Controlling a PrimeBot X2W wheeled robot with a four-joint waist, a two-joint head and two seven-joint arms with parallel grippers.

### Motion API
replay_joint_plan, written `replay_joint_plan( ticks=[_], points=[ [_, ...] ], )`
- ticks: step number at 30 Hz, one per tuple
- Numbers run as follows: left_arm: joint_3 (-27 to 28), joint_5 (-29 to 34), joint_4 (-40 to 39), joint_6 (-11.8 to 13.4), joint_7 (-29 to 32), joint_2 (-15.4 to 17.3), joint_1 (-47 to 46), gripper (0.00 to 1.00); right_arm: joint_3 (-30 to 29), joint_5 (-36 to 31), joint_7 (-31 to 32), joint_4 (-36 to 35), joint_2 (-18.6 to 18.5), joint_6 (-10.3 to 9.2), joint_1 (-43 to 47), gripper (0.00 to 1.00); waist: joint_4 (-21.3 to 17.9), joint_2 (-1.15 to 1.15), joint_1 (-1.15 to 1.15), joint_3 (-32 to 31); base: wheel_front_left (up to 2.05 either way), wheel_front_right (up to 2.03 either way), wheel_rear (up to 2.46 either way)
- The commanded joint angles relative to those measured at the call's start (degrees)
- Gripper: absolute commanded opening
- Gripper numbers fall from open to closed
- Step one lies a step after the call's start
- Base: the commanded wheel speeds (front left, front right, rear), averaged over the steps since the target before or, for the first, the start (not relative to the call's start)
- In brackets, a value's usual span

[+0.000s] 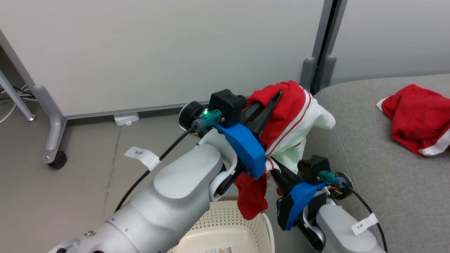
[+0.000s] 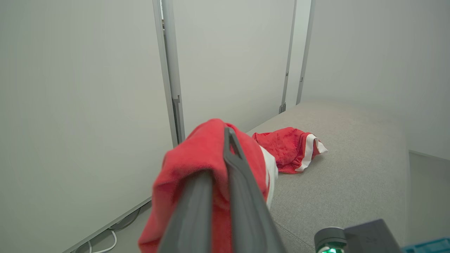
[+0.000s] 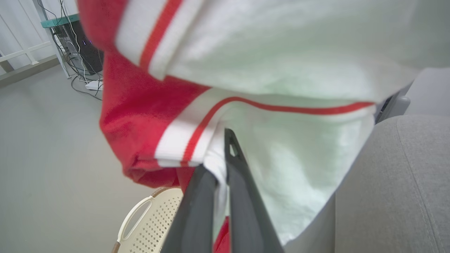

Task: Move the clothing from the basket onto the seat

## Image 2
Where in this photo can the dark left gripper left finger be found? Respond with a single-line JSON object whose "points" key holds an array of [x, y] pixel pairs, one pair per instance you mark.
{"points": [[193, 218]]}

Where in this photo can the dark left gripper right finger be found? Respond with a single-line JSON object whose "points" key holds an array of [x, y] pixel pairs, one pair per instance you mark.
{"points": [[249, 218]]}

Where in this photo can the red shorts with white stripe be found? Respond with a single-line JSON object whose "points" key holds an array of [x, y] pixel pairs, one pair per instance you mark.
{"points": [[190, 154], [284, 147]]}

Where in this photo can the grey fabric sofa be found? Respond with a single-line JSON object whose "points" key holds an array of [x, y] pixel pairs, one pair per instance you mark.
{"points": [[351, 182]]}

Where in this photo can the large white partition panel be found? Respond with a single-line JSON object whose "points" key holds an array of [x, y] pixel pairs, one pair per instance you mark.
{"points": [[70, 105]]}

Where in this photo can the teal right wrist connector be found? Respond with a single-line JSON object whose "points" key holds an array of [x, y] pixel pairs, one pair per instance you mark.
{"points": [[429, 246]]}

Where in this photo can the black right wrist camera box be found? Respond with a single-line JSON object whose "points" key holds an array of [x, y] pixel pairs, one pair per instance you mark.
{"points": [[369, 239]]}

